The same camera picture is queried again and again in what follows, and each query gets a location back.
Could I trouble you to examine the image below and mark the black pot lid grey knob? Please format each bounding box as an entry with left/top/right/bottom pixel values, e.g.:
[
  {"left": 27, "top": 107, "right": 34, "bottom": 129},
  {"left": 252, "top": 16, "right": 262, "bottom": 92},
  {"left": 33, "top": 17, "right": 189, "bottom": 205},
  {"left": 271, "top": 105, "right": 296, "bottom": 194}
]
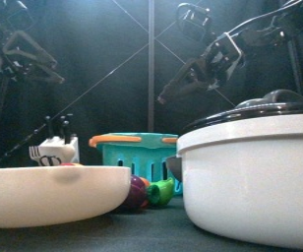
[{"left": 181, "top": 97, "right": 303, "bottom": 136}]

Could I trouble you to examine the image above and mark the white toy knife block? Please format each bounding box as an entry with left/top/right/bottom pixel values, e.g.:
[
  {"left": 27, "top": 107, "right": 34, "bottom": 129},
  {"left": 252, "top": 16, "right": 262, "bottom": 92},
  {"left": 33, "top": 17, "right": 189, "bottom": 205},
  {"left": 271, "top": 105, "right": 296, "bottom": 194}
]
[{"left": 38, "top": 135, "right": 81, "bottom": 165}]

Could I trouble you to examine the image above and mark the white toy fork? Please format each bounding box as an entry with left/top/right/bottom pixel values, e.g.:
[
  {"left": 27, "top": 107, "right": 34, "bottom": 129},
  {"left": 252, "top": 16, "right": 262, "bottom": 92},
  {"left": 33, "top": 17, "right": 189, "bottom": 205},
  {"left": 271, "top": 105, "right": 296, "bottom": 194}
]
[{"left": 29, "top": 145, "right": 43, "bottom": 165}]

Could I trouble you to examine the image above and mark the green toy pepper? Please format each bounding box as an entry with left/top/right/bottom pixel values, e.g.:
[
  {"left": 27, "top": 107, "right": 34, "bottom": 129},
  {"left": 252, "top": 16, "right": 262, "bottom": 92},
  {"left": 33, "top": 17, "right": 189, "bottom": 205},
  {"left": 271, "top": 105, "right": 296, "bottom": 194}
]
[{"left": 146, "top": 177, "right": 179, "bottom": 208}]

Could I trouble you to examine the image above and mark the purple toy eggplant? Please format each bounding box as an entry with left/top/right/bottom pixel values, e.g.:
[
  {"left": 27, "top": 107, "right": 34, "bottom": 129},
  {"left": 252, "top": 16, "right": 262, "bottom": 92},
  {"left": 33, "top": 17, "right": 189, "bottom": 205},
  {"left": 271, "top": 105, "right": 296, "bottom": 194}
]
[{"left": 118, "top": 174, "right": 149, "bottom": 212}]

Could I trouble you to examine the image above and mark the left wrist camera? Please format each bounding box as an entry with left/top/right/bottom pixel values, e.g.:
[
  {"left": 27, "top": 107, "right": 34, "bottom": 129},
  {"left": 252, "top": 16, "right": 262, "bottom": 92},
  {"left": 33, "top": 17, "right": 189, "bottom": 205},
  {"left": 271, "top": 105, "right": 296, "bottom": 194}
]
[{"left": 0, "top": 0, "right": 37, "bottom": 32}]

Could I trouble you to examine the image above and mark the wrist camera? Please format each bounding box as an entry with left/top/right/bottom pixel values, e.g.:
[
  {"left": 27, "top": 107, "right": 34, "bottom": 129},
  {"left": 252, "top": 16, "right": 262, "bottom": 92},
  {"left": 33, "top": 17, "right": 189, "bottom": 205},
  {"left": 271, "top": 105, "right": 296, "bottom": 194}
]
[
  {"left": 0, "top": 0, "right": 37, "bottom": 32},
  {"left": 176, "top": 2, "right": 213, "bottom": 44}
]

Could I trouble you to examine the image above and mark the grey vertical frame pole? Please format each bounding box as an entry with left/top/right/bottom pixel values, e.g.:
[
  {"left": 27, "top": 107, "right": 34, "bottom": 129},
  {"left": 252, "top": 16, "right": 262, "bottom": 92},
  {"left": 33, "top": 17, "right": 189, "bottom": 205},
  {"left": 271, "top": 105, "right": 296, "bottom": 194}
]
[{"left": 146, "top": 0, "right": 157, "bottom": 133}]

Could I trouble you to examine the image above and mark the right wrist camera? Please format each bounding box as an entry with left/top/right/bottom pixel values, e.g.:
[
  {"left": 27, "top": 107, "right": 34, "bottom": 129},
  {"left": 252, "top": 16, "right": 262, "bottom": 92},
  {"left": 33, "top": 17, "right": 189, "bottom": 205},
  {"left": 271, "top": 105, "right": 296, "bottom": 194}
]
[{"left": 176, "top": 2, "right": 213, "bottom": 44}]

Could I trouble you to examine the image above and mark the thin diagonal brace cord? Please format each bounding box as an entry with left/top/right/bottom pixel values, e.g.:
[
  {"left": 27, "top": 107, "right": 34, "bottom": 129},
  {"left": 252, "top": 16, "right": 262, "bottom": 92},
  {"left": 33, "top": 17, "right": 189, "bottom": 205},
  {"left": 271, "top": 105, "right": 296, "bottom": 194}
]
[
  {"left": 112, "top": 0, "right": 239, "bottom": 98},
  {"left": 0, "top": 19, "right": 189, "bottom": 169}
]

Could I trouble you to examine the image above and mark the black-handled toy knife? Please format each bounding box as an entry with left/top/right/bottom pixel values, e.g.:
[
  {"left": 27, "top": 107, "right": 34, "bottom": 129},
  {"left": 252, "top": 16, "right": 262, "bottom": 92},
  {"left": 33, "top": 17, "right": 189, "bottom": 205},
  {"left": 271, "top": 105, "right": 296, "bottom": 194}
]
[
  {"left": 43, "top": 114, "right": 56, "bottom": 140},
  {"left": 57, "top": 113, "right": 76, "bottom": 146}
]

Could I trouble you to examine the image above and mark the teal basket with orange handles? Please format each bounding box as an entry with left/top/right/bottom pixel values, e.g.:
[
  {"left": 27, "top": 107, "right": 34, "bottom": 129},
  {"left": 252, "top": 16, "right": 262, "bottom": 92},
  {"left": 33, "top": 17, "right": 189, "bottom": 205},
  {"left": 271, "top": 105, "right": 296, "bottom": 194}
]
[{"left": 88, "top": 131, "right": 184, "bottom": 197}]

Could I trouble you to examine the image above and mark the white pot with grey handles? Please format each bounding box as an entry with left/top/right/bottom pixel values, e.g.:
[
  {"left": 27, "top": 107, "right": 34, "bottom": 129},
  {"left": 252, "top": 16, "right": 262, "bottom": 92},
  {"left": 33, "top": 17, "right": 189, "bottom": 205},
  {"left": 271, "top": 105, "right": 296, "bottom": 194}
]
[{"left": 165, "top": 112, "right": 303, "bottom": 252}]

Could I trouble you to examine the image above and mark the white saucepan with grey handle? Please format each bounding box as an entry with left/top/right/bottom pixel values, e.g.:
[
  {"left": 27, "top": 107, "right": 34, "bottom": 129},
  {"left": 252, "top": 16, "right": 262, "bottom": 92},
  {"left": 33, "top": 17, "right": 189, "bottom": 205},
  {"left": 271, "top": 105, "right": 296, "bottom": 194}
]
[{"left": 0, "top": 164, "right": 133, "bottom": 229}]

